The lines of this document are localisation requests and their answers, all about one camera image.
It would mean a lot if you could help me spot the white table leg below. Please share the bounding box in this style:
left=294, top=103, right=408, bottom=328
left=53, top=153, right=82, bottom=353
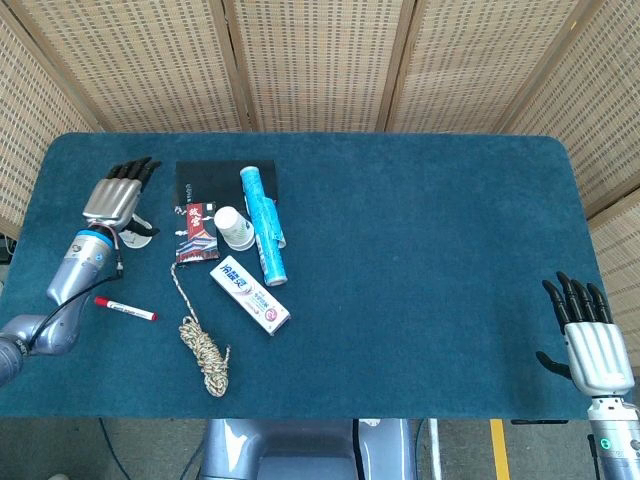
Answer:
left=427, top=418, right=441, bottom=480

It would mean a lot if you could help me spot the blue plastic wrap roll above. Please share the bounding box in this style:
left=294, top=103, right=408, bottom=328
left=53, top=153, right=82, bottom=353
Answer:
left=239, top=166, right=289, bottom=287

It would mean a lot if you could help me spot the grey blue robot torso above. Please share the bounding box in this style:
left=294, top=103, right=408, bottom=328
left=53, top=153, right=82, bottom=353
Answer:
left=199, top=418, right=419, bottom=480

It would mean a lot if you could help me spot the woven bamboo folding screen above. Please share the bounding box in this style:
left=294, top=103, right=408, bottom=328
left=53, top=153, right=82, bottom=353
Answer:
left=0, top=0, right=640, bottom=374

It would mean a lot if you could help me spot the beige braided rope bundle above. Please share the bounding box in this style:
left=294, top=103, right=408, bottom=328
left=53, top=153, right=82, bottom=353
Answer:
left=169, top=261, right=233, bottom=399

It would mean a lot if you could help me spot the blue velvet table cloth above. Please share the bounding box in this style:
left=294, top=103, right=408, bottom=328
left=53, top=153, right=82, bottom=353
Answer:
left=0, top=132, right=609, bottom=420

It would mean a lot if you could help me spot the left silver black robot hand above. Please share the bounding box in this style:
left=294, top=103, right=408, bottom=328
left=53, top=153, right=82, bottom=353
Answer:
left=81, top=156, right=162, bottom=239

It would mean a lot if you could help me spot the white pink toothpaste box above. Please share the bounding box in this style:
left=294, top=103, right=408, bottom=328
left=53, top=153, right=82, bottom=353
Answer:
left=208, top=255, right=292, bottom=337

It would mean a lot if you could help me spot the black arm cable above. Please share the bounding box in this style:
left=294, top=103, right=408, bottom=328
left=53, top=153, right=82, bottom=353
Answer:
left=27, top=249, right=126, bottom=351

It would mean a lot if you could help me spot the black book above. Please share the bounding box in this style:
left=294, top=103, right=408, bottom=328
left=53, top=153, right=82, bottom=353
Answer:
left=174, top=159, right=279, bottom=207

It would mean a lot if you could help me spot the white marker with red cap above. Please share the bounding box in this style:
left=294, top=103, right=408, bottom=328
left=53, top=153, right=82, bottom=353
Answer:
left=94, top=295, right=159, bottom=322

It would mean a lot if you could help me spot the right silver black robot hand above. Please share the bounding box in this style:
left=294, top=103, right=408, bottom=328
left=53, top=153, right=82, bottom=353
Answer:
left=535, top=271, right=636, bottom=397

